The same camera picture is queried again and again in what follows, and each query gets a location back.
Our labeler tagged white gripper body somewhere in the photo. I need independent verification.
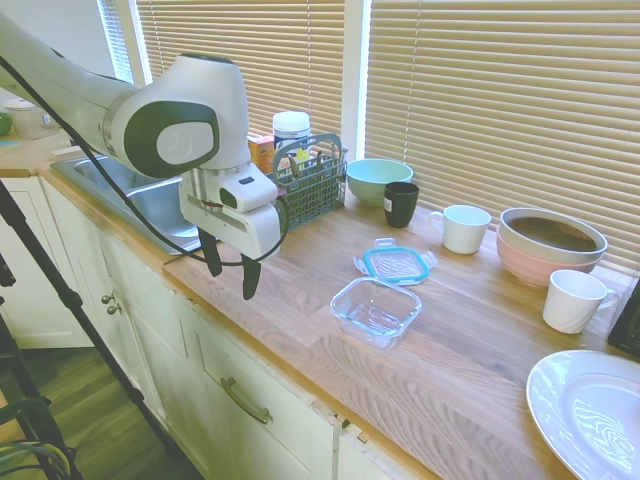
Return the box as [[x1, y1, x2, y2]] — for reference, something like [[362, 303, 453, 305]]
[[178, 177, 281, 262]]

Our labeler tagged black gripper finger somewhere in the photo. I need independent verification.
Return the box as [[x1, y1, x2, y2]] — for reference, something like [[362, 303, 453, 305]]
[[198, 227, 224, 278], [238, 253, 263, 301]]

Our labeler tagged clear lid with teal seal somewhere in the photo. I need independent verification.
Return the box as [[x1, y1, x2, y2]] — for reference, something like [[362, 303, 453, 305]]
[[353, 237, 439, 289]]

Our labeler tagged square glass food container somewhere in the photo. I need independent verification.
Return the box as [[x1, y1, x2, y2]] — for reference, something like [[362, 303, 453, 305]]
[[329, 276, 423, 350]]

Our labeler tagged plastic tub with white lid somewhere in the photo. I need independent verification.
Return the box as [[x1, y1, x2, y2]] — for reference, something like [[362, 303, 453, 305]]
[[3, 98, 49, 140]]

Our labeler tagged grey plastic cutlery basket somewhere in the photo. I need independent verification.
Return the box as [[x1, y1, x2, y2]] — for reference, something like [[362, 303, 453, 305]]
[[271, 132, 349, 231]]

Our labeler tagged orange cardboard box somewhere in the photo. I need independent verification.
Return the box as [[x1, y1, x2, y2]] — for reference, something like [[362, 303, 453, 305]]
[[248, 134, 276, 174]]

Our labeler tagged stainless steel double sink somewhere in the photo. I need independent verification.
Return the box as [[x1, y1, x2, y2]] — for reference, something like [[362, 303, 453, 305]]
[[49, 153, 201, 257]]

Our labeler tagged white wipes canister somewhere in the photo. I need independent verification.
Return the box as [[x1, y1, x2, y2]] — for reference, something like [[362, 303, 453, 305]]
[[272, 110, 312, 169]]

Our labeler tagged white kitchen cabinet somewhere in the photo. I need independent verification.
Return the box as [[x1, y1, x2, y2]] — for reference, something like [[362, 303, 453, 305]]
[[0, 174, 441, 480]]

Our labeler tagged mint green bowl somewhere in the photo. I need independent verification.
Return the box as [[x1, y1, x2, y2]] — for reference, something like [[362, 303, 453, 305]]
[[346, 158, 415, 208]]

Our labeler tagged black tripod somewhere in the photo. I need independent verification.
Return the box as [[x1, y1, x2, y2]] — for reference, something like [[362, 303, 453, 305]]
[[0, 179, 176, 480]]

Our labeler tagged black cup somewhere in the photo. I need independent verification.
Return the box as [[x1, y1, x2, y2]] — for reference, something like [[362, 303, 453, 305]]
[[383, 181, 420, 229]]

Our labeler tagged beige window blind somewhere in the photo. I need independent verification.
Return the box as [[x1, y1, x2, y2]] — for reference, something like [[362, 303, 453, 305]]
[[134, 0, 346, 151], [364, 0, 640, 276]]

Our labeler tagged white smooth mug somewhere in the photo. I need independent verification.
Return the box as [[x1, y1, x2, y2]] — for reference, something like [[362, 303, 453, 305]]
[[429, 204, 493, 255]]

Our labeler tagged narrow white window blind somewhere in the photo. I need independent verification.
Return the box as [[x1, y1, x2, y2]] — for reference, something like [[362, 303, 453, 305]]
[[97, 0, 136, 84]]

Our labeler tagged pink bowl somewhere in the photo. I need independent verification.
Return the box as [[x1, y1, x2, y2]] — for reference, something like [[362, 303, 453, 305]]
[[496, 224, 606, 288]]

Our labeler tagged grey bowl with dark inside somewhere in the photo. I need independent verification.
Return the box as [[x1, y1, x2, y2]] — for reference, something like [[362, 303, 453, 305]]
[[499, 207, 609, 265]]

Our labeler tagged white ribbed mug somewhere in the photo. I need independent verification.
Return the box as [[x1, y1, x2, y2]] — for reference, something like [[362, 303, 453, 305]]
[[542, 269, 620, 335]]

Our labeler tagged large white plate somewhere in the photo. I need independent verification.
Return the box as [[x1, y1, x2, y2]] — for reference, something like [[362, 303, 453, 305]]
[[526, 349, 640, 480]]

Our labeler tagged black appliance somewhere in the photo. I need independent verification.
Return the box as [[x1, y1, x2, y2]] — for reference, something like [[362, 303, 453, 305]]
[[607, 279, 640, 359]]

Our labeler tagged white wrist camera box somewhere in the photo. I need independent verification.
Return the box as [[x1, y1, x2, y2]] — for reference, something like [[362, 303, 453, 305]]
[[218, 167, 279, 214]]

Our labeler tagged metal bar cabinet handle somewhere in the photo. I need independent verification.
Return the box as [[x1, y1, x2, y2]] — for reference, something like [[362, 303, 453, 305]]
[[220, 377, 274, 426]]

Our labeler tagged green and black cable bundle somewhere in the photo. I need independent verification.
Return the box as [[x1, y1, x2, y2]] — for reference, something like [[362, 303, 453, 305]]
[[0, 439, 76, 479]]

